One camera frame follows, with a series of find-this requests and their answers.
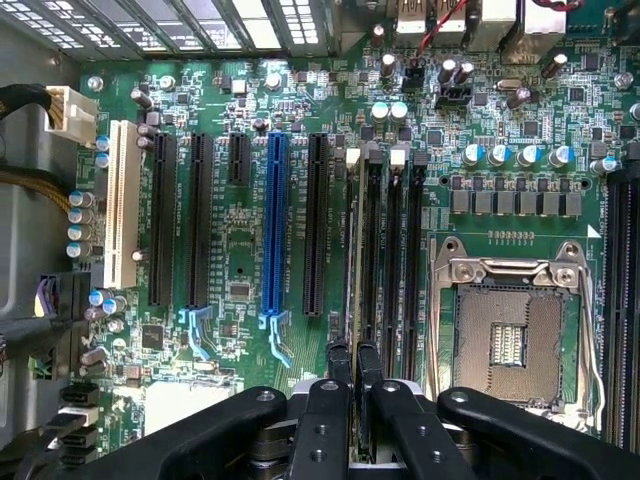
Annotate blue expansion slot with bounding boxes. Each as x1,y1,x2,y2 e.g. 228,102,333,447
258,130,295,370

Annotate metal wire locking lever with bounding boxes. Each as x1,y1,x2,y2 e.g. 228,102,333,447
574,264,607,434
427,269,445,401

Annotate red and black wire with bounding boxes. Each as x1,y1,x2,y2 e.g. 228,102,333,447
413,0,472,67

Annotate yellow black sleeved cable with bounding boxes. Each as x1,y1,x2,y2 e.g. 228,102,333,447
0,168,74,215

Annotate black SATA port stack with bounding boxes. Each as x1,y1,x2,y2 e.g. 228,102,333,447
57,382,102,467

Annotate short black expansion slot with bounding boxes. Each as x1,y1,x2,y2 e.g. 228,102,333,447
227,132,252,188

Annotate silver rear port block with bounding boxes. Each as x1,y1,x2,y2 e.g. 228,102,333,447
394,0,517,52
518,0,569,50

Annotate black sleeved power cable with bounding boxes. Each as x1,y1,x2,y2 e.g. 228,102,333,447
0,83,54,122

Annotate black connector purple wires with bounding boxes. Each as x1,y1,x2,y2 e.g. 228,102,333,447
32,272,92,324

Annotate black flat data cable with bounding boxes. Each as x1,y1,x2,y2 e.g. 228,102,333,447
0,413,87,480

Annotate silver chipset heatsink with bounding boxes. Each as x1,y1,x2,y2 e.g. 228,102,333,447
143,381,247,437

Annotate long black expansion slot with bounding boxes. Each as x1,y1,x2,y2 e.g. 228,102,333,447
147,132,179,309
302,132,332,318
178,132,216,362

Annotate silver CPU socket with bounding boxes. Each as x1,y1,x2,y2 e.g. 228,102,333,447
430,237,604,429

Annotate black fan header connector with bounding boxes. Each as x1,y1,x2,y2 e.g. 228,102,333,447
433,85,474,111

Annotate white PCI expansion slot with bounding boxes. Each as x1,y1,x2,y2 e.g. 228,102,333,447
103,119,144,291

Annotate white power connector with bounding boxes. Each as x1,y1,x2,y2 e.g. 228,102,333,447
44,84,100,147

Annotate green motherboard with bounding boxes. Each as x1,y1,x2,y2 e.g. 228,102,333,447
74,0,640,480

